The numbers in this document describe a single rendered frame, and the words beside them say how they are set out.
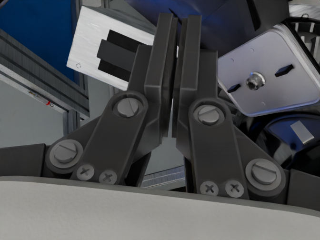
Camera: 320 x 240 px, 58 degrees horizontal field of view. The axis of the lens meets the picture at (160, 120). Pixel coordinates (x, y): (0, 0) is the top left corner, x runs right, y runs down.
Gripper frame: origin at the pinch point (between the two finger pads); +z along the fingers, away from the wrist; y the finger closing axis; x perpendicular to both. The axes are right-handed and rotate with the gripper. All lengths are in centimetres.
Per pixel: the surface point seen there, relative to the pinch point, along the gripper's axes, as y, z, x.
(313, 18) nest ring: 15.3, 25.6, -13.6
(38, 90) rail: -32, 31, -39
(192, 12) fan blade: 0.4, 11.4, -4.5
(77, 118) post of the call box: -26, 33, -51
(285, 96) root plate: 7.8, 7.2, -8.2
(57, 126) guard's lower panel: -55, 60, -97
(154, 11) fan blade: -2.9, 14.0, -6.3
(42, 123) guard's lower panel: -64, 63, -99
